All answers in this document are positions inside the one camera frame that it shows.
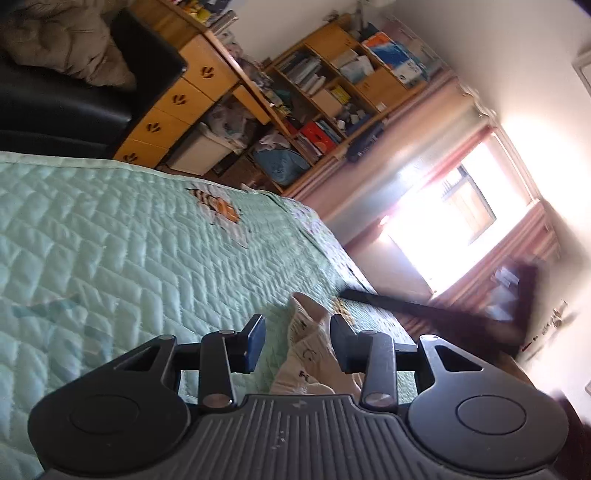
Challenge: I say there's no cream smiley print garment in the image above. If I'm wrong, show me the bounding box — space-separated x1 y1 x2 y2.
270 292 365 398

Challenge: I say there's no wooden desk with drawers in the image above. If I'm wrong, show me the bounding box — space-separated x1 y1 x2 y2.
113 0 289 169

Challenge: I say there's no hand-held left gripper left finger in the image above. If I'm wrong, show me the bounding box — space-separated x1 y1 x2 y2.
113 314 267 411

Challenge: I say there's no wooden bookshelf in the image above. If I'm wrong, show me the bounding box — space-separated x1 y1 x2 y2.
267 22 432 195

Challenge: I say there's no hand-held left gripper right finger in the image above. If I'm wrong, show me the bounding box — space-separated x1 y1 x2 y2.
329 314 482 411

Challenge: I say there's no green quilted bedspread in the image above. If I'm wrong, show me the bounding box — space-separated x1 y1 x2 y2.
0 151 419 480

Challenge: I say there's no wall hook ornament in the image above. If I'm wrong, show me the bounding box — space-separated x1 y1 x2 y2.
522 300 579 356

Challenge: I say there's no red box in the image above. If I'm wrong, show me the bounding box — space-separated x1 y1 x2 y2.
299 121 339 154

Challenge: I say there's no navy hanging bag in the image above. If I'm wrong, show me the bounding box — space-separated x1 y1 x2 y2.
346 121 387 163

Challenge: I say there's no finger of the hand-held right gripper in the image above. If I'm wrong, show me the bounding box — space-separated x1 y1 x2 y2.
339 287 416 319

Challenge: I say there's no bright window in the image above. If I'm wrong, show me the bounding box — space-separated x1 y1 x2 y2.
387 138 542 296

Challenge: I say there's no white storage bin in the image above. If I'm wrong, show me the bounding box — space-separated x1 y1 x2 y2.
167 122 237 176

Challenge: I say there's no blue fabric bag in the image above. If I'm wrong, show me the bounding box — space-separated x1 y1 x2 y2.
253 147 311 186

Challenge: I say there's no black chair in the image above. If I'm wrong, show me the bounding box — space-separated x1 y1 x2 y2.
0 9 188 160

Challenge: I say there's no beige puffy coat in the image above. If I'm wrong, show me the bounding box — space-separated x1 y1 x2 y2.
0 0 139 89

